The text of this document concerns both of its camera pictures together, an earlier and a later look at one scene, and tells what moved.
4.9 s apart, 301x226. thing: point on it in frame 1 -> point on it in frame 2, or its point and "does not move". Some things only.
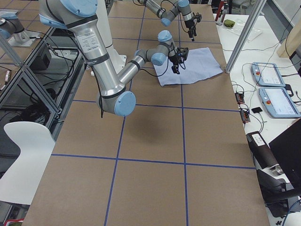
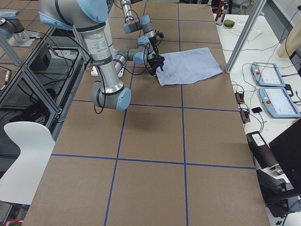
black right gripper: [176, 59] -> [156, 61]
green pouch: [229, 23] does not move
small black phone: [257, 109] does not move
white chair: [36, 143] does not move
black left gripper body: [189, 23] -> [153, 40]
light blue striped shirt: [200, 63] does not move
